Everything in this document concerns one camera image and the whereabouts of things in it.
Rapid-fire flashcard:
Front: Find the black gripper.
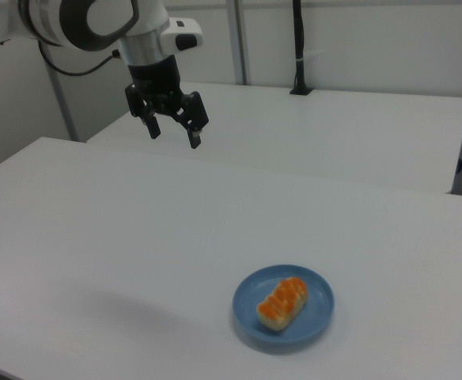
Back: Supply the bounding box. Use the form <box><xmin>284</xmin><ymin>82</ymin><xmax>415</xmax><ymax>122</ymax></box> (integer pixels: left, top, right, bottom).
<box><xmin>124</xmin><ymin>55</ymin><xmax>210</xmax><ymax>150</ymax></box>

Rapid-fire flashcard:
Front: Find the bread with orange glaze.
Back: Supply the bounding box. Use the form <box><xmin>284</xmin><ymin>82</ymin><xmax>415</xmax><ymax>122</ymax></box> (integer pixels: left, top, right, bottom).
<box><xmin>256</xmin><ymin>278</ymin><xmax>309</xmax><ymax>331</ymax></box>

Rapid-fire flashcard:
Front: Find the white rounded-corner table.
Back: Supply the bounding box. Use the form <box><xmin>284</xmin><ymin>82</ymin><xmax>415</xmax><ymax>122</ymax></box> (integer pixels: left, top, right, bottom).
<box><xmin>85</xmin><ymin>81</ymin><xmax>462</xmax><ymax>196</ymax></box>

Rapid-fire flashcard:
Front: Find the blue round plate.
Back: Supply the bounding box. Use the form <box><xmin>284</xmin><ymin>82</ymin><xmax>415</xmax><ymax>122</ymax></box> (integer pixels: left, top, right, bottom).
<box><xmin>232</xmin><ymin>263</ymin><xmax>335</xmax><ymax>344</ymax></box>

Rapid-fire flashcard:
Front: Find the gray partition post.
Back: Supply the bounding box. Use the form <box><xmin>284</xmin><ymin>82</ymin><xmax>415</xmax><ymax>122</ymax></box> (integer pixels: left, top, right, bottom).
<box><xmin>47</xmin><ymin>65</ymin><xmax>80</xmax><ymax>143</ymax></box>
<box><xmin>225</xmin><ymin>0</ymin><xmax>252</xmax><ymax>86</ymax></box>

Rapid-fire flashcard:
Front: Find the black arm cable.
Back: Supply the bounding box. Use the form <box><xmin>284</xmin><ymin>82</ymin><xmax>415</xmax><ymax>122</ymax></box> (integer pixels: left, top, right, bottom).
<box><xmin>38</xmin><ymin>40</ymin><xmax>121</xmax><ymax>77</ymax></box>

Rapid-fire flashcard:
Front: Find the black camera pole with clamp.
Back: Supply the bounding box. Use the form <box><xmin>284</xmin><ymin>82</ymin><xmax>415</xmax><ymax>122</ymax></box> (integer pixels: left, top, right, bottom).
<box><xmin>289</xmin><ymin>0</ymin><xmax>315</xmax><ymax>97</ymax></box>

